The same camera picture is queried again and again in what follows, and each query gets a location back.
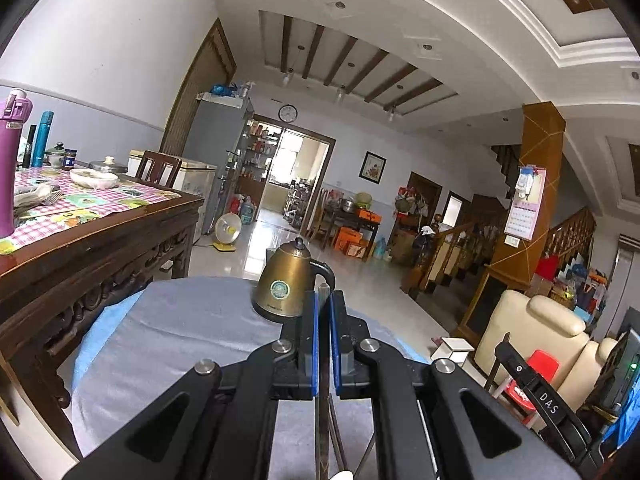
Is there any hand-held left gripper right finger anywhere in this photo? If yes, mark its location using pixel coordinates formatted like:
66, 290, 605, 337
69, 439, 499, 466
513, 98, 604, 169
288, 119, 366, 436
329, 290, 583, 480

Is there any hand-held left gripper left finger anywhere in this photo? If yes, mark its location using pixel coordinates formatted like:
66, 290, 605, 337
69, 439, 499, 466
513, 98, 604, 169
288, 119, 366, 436
62, 290, 321, 480

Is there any single dark chopstick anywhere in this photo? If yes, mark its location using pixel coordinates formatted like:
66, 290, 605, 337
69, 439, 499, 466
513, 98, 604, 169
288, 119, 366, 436
314, 281, 332, 480

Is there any bundle of black chopsticks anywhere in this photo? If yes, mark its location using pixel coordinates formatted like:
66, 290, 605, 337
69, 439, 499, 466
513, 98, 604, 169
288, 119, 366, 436
327, 400, 377, 476

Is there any red plastic child chair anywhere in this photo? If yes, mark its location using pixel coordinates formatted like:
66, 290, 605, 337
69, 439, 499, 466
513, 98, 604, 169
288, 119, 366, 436
500, 350, 561, 426

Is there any beige leather sofa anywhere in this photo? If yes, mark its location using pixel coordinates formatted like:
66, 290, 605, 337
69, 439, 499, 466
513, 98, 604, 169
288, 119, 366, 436
472, 289, 621, 411

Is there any bronze electric kettle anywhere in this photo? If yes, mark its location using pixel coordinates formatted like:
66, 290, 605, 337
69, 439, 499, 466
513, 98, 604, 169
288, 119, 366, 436
250, 236, 337, 323

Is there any large orange carton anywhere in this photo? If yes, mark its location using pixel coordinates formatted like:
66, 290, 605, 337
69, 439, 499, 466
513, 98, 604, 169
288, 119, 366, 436
334, 226, 373, 261

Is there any small white stool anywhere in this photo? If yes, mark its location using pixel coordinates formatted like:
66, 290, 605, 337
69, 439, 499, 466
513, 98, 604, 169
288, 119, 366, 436
431, 336, 473, 367

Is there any dark wooden side table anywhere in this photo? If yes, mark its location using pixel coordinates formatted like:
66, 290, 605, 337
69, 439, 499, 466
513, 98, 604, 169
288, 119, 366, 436
320, 205, 381, 261

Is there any grey tablecloth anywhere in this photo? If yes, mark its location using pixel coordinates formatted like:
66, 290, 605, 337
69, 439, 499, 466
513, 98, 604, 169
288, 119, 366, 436
70, 275, 431, 466

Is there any small floor fan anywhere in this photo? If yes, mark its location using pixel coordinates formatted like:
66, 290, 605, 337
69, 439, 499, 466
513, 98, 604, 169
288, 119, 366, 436
212, 212, 244, 252

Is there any wooden stair railing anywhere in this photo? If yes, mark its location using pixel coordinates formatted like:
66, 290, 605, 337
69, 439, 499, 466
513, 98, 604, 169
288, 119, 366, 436
407, 205, 598, 306

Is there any glass display shelf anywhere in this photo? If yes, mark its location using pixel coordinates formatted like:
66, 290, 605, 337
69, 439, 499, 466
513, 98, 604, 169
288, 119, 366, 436
227, 115, 283, 211

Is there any white chest freezer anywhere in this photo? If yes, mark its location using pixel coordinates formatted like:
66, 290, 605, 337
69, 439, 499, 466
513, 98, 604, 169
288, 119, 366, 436
127, 149, 218, 241

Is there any blue table cover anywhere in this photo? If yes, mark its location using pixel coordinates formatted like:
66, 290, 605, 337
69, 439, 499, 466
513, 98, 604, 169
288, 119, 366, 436
71, 290, 146, 393

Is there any grey refrigerator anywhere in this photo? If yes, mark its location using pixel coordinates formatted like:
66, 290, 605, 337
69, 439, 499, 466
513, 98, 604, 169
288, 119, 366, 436
182, 92, 256, 236

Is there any carved wooden sideboard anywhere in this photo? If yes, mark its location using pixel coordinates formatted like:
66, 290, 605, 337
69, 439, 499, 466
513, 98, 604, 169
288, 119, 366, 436
0, 167, 206, 461

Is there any wooden dining chair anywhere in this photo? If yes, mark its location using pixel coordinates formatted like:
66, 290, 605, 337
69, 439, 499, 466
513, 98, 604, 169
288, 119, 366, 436
135, 150, 182, 188

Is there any pink checked table mat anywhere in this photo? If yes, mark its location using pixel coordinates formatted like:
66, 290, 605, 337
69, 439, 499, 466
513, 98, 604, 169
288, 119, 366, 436
0, 167, 181, 256

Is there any metal pot with lid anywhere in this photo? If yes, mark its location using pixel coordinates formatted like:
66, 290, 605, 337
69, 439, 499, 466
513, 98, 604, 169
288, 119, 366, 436
89, 156, 130, 175

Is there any brown wooden door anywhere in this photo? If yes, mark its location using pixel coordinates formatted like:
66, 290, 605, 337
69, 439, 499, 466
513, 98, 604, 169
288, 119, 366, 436
160, 17, 237, 158

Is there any white plate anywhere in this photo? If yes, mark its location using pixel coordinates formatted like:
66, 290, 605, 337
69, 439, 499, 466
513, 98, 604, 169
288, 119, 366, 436
69, 167, 120, 188

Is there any clear plastic bag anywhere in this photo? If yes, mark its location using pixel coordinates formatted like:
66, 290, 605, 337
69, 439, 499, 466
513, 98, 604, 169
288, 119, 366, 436
12, 182, 66, 211

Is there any teal drink bottle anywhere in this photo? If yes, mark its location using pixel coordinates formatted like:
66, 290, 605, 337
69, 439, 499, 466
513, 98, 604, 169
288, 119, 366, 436
31, 111, 55, 168

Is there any purple thermos bottle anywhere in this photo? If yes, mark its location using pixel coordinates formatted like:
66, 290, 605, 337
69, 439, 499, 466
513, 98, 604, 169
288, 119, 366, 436
0, 88, 33, 238

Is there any slim black bottle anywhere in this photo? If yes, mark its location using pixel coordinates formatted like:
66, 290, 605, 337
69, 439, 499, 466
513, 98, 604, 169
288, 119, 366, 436
22, 125, 37, 168

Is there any framed wall picture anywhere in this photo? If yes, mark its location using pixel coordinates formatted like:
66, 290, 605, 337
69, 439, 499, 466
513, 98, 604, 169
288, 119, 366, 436
359, 151, 387, 182

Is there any hanging wall calendar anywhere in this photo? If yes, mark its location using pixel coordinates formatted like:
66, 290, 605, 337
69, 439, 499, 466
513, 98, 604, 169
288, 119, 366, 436
504, 164, 547, 241

